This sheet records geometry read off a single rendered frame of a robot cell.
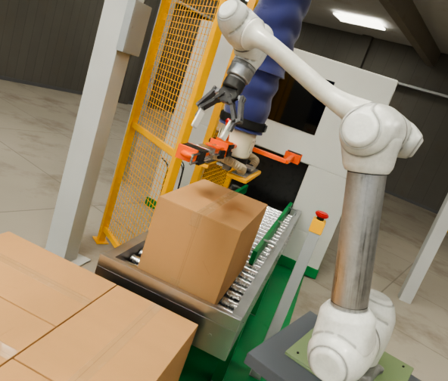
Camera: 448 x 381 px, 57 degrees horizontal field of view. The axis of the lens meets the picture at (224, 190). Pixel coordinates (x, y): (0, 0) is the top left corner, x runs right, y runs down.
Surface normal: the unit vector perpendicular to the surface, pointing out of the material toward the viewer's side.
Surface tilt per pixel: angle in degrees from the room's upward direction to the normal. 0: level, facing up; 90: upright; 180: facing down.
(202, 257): 90
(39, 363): 0
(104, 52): 90
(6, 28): 90
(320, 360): 99
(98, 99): 90
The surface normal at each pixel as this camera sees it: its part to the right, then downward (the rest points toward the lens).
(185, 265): -0.29, 0.15
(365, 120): -0.62, 0.02
